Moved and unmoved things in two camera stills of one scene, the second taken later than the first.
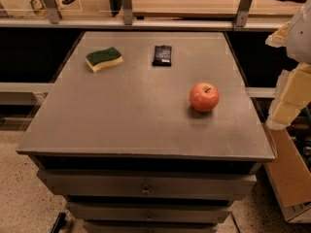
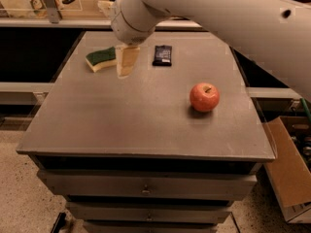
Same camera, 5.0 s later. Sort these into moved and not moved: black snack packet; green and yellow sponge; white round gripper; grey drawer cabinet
Moved: white round gripper
Not moved: green and yellow sponge; grey drawer cabinet; black snack packet
